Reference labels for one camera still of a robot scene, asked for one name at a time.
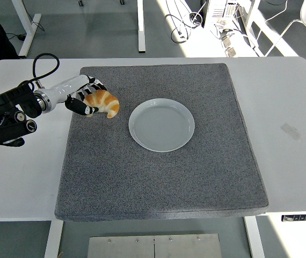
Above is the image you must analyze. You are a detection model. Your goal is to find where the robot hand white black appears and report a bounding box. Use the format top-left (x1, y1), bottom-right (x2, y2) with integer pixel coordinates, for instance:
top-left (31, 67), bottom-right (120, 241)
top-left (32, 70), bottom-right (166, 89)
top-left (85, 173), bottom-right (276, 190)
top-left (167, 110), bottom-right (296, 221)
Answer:
top-left (48, 74), bottom-right (108, 117)

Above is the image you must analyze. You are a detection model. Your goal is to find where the croissant bread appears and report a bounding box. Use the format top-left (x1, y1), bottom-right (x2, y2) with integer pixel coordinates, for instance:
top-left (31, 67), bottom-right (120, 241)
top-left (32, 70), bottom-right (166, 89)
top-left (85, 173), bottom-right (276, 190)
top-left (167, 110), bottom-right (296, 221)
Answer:
top-left (83, 89), bottom-right (120, 119)

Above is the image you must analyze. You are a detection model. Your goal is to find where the grey round plate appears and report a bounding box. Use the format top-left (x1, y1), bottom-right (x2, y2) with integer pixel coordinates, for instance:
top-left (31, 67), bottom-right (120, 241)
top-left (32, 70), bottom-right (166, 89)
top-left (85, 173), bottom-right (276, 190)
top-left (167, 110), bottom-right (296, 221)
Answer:
top-left (128, 98), bottom-right (195, 153)

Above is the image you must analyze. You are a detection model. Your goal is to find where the grey metal plate with screws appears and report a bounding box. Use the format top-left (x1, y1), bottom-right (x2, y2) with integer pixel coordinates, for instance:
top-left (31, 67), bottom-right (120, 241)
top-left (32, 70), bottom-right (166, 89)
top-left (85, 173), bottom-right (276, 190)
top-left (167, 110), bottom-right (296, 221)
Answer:
top-left (88, 233), bottom-right (222, 258)

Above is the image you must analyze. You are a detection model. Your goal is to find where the white background desk leg wide foot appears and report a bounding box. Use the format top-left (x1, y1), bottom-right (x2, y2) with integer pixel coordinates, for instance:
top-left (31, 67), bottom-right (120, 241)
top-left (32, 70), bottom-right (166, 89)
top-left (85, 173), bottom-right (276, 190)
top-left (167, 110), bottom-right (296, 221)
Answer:
top-left (10, 0), bottom-right (42, 59)

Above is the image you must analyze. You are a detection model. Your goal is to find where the white background desk leg narrow foot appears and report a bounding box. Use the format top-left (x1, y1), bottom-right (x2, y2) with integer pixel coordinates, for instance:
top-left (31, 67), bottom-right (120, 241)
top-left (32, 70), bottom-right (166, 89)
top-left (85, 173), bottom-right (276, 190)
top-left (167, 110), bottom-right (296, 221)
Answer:
top-left (136, 0), bottom-right (146, 53)

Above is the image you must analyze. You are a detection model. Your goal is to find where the grey speckled mat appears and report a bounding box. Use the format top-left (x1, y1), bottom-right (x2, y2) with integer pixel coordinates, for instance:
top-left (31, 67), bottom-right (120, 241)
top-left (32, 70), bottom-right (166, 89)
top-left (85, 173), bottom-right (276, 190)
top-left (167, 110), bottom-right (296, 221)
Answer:
top-left (54, 62), bottom-right (269, 223)

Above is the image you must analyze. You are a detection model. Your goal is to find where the white table leg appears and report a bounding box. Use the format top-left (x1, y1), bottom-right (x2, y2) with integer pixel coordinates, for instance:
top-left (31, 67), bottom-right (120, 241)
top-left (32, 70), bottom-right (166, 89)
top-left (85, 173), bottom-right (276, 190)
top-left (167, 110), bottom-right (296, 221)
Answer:
top-left (244, 216), bottom-right (265, 258)
top-left (44, 220), bottom-right (64, 258)

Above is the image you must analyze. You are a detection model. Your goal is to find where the computer tower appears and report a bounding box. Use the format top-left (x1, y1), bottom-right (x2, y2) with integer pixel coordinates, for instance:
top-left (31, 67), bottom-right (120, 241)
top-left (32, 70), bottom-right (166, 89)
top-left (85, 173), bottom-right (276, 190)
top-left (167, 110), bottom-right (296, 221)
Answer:
top-left (203, 0), bottom-right (241, 30)

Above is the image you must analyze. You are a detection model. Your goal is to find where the table height control panel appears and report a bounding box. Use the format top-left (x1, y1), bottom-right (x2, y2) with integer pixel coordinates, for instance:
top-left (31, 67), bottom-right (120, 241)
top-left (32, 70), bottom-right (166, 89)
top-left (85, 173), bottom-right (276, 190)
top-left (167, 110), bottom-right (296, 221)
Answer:
top-left (281, 213), bottom-right (306, 223)

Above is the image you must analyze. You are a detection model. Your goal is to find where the thin black cable with adapter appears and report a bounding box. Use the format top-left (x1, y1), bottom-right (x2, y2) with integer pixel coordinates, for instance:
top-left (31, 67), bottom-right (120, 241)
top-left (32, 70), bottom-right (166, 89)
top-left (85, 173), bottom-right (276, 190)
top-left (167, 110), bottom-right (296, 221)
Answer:
top-left (5, 21), bottom-right (43, 42)

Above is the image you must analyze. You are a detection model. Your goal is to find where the black floor cable loop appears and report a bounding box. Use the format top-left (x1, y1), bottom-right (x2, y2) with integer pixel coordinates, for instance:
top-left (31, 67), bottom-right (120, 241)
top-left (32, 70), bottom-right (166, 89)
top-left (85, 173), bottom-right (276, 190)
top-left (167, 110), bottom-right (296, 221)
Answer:
top-left (165, 10), bottom-right (205, 44)

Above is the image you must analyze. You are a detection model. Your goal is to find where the white metal rack frame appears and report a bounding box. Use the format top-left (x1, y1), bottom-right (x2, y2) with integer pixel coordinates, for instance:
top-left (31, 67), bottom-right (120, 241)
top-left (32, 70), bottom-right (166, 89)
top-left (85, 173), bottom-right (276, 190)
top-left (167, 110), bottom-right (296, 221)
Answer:
top-left (238, 0), bottom-right (268, 56)

